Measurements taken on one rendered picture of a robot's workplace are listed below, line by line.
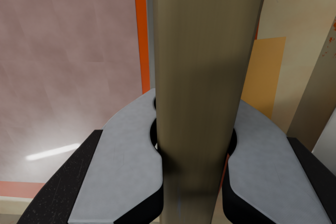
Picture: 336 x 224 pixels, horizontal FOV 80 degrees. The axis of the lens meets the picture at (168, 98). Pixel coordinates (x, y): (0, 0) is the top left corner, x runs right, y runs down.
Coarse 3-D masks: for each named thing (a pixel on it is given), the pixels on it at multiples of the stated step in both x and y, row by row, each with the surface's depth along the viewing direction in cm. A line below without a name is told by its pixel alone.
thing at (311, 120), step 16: (320, 64) 15; (320, 80) 15; (304, 96) 17; (320, 96) 15; (304, 112) 17; (320, 112) 15; (288, 128) 20; (304, 128) 17; (320, 128) 15; (304, 144) 17; (320, 144) 16; (320, 160) 17
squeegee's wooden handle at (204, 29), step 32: (160, 0) 5; (192, 0) 5; (224, 0) 5; (256, 0) 5; (160, 32) 6; (192, 32) 5; (224, 32) 5; (160, 64) 6; (192, 64) 6; (224, 64) 6; (160, 96) 7; (192, 96) 6; (224, 96) 6; (160, 128) 8; (192, 128) 7; (224, 128) 7; (192, 160) 8; (224, 160) 8; (192, 192) 9
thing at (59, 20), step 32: (0, 0) 15; (32, 0) 15; (64, 0) 14; (96, 0) 14; (128, 0) 14; (0, 32) 16; (32, 32) 16; (64, 32) 16; (96, 32) 16; (128, 32) 15; (256, 32) 15
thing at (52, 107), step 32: (0, 64) 17; (32, 64) 17; (64, 64) 17; (96, 64) 17; (128, 64) 17; (0, 96) 19; (32, 96) 19; (64, 96) 19; (96, 96) 19; (128, 96) 19; (0, 128) 22; (32, 128) 21; (64, 128) 21; (96, 128) 21; (0, 160) 24; (32, 160) 24; (64, 160) 24; (0, 192) 28; (32, 192) 28
